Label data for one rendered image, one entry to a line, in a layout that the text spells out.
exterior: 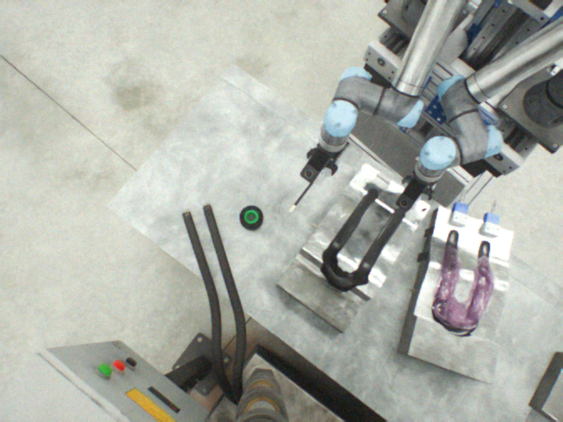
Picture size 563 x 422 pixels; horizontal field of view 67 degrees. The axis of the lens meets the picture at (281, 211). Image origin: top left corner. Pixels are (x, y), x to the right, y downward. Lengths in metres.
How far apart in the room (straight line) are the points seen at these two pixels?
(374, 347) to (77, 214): 1.69
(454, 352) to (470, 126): 0.67
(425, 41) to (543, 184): 1.86
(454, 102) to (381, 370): 0.84
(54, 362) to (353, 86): 0.87
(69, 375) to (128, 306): 1.52
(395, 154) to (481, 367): 1.19
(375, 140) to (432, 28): 1.27
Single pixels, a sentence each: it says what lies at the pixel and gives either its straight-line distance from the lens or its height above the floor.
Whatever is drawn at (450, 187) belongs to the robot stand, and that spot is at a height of 0.21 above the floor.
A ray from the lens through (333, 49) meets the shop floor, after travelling 2.77.
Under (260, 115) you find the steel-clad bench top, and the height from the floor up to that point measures 0.80.
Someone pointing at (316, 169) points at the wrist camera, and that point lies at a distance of 1.21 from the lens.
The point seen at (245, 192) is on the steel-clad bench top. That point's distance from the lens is 1.49.
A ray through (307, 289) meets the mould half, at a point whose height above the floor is 0.86.
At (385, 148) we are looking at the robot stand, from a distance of 2.28.
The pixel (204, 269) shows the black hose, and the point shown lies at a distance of 1.38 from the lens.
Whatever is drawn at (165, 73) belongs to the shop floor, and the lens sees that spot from 2.70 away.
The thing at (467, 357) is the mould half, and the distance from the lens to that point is 1.45.
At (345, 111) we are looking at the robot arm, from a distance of 1.06.
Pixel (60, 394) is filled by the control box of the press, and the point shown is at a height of 1.47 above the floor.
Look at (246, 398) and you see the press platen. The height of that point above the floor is 1.29.
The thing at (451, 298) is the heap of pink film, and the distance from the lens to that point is 1.45.
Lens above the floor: 2.23
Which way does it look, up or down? 75 degrees down
